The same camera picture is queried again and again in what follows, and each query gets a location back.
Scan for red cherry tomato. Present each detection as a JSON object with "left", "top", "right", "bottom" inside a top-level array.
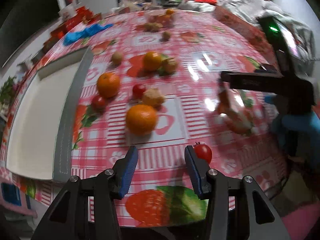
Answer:
[
  {"left": 132, "top": 84, "right": 146, "bottom": 99},
  {"left": 193, "top": 142, "right": 213, "bottom": 164},
  {"left": 91, "top": 94, "right": 107, "bottom": 111}
]

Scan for large orange mandarin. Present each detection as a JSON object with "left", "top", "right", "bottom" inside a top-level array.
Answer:
[{"left": 125, "top": 104, "right": 158, "bottom": 136}]

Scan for husked physalis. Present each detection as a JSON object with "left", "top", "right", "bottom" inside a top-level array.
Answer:
[
  {"left": 142, "top": 88, "right": 165, "bottom": 108},
  {"left": 162, "top": 57, "right": 178, "bottom": 74}
]

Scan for brown longan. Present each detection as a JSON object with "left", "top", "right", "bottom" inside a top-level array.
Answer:
[{"left": 162, "top": 31, "right": 171, "bottom": 41}]

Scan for brown longan fruit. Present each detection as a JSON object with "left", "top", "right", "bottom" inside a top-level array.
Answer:
[{"left": 111, "top": 51, "right": 123, "bottom": 66}]

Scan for blue gloved hand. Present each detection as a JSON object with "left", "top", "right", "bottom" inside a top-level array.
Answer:
[{"left": 265, "top": 94, "right": 320, "bottom": 181}]

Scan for grey sofa blanket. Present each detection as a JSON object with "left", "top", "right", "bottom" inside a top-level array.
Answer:
[{"left": 179, "top": 0, "right": 316, "bottom": 63}]

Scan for red strawberry tablecloth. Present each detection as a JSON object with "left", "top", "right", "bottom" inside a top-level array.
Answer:
[{"left": 0, "top": 8, "right": 296, "bottom": 228}]

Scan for white shallow box tray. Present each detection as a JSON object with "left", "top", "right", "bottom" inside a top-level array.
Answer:
[{"left": 5, "top": 47, "right": 93, "bottom": 183}]

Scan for clear plastic fruit bowl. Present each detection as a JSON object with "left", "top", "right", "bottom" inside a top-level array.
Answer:
[{"left": 145, "top": 9, "right": 178, "bottom": 28}]

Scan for green potted plant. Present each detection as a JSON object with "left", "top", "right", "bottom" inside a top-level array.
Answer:
[{"left": 0, "top": 76, "right": 16, "bottom": 105}]

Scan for blue crumpled gloves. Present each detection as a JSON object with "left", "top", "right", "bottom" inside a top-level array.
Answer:
[{"left": 63, "top": 24, "right": 114, "bottom": 46}]

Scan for red gift boxes stack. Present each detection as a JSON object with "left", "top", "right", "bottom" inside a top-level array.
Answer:
[{"left": 42, "top": 6, "right": 102, "bottom": 53}]

